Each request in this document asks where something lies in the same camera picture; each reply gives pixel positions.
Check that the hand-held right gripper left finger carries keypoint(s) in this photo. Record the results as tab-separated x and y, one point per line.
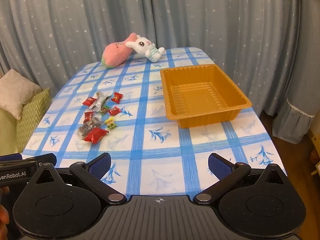
100	166

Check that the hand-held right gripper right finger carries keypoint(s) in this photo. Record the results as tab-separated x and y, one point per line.
217	165

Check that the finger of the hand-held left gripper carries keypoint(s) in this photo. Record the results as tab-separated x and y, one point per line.
10	155
42	159

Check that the large red candy packet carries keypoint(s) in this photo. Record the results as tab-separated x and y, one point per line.
98	133

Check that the pile of candies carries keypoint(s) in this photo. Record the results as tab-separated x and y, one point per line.
98	116

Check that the golden plastic tray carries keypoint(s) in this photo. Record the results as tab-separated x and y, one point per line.
200	97

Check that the person's left hand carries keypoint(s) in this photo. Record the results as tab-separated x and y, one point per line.
3	215

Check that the pale green sofa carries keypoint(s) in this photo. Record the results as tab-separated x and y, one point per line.
7	135

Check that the green zigzag cushion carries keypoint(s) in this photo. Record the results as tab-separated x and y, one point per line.
31	120

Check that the blue checked tablecloth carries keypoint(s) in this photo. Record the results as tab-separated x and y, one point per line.
150	135

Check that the beige pillow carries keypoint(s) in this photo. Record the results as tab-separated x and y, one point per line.
17	92

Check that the light wooden furniture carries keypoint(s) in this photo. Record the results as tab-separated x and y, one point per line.
315	155

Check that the pink plush toy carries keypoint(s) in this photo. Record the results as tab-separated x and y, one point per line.
117	52

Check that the white rabbit plush toy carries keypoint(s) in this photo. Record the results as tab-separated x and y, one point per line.
141	44

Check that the lace-trimmed grey cover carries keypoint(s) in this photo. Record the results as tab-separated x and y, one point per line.
302	67

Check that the grey star-print curtain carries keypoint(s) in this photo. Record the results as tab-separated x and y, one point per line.
175	12

